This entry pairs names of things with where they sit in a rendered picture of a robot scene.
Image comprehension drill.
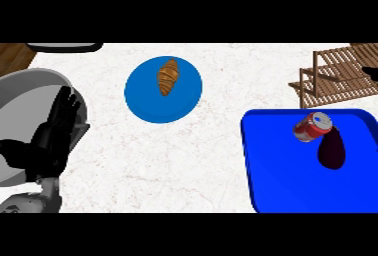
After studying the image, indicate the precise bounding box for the black rimmed grey appliance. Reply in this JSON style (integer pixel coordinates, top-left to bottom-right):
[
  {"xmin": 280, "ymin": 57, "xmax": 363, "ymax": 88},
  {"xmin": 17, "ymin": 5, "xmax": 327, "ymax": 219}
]
[{"xmin": 25, "ymin": 42, "xmax": 104, "ymax": 54}]

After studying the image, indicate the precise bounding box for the blue tray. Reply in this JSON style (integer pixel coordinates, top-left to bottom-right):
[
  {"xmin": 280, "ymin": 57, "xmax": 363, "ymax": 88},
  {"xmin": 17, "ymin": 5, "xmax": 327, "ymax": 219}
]
[{"xmin": 239, "ymin": 108, "xmax": 378, "ymax": 214}]

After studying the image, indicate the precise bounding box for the blue round plate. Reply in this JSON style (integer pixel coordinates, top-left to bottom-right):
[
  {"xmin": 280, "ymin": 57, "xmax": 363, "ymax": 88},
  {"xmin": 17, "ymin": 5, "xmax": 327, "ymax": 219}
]
[{"xmin": 122, "ymin": 55, "xmax": 203, "ymax": 124}]

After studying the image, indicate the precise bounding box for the dark purple eggplant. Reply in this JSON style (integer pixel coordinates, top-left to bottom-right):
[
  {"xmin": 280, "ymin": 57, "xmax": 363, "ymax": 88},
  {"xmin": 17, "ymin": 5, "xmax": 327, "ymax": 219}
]
[{"xmin": 315, "ymin": 125, "xmax": 346, "ymax": 171}]

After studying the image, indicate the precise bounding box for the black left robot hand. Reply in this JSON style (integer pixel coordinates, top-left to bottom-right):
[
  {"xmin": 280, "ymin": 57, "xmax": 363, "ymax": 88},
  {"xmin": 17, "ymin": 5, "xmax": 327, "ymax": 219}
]
[{"xmin": 0, "ymin": 85, "xmax": 82, "ymax": 183}]

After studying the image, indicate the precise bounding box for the red soda can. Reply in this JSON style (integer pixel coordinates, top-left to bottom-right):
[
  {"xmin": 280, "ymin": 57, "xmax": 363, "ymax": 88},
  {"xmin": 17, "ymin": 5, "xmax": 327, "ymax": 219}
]
[{"xmin": 292, "ymin": 111, "xmax": 335, "ymax": 143}]

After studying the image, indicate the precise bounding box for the wooden tiered shelf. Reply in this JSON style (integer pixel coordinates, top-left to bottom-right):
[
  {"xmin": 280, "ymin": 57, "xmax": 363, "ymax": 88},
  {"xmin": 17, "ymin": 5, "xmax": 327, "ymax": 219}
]
[{"xmin": 286, "ymin": 42, "xmax": 378, "ymax": 109}]

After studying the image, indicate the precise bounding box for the large grey bowl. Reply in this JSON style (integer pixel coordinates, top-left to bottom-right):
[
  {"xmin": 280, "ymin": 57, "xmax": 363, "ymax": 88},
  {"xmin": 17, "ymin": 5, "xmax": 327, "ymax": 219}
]
[{"xmin": 0, "ymin": 67, "xmax": 91, "ymax": 188}]

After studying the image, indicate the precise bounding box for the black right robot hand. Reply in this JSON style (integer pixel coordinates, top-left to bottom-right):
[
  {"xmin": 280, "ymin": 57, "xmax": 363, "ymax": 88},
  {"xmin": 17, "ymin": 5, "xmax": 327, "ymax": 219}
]
[{"xmin": 361, "ymin": 65, "xmax": 378, "ymax": 83}]

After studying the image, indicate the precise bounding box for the brown croissant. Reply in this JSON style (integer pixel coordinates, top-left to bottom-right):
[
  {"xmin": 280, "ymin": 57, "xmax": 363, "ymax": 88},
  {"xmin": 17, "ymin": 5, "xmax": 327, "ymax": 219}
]
[{"xmin": 156, "ymin": 58, "xmax": 181, "ymax": 97}]

